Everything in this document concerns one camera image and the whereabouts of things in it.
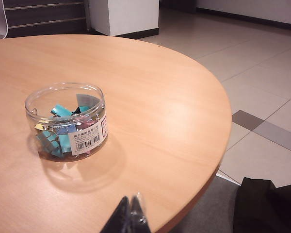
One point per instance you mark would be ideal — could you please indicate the pink binder clip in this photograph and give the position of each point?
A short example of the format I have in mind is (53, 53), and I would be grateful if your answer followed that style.
(85, 126)

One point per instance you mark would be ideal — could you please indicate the black binder clip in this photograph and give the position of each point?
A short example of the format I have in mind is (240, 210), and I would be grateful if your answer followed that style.
(75, 111)

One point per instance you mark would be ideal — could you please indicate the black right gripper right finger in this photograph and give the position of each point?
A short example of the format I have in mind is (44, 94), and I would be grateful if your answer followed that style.
(137, 218)

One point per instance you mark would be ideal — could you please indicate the white square column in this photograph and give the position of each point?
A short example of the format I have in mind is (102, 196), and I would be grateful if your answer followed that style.
(126, 14)

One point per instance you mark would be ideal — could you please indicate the grey floor mat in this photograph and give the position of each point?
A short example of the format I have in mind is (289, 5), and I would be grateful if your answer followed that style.
(208, 213)

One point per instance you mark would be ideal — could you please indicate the metal bar railing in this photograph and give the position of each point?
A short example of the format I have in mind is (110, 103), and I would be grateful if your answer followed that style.
(46, 22)

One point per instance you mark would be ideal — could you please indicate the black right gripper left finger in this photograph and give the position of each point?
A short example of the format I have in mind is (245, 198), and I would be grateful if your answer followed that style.
(118, 218)

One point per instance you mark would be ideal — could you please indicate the black fabric object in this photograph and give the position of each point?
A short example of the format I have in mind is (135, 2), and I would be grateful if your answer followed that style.
(269, 211)

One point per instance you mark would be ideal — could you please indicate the clear plastic clip jar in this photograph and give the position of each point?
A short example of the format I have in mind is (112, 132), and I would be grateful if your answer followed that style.
(87, 145)

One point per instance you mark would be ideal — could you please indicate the pale teal binder clip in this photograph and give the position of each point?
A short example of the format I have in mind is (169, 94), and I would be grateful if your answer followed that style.
(46, 139)

